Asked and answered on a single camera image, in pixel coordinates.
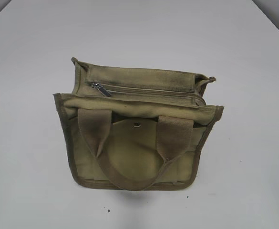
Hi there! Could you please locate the metal zipper pull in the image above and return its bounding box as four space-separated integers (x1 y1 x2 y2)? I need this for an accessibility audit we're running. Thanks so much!
92 82 112 97

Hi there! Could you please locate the khaki canvas tote bag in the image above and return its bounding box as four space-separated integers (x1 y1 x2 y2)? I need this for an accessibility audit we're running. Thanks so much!
52 56 225 165

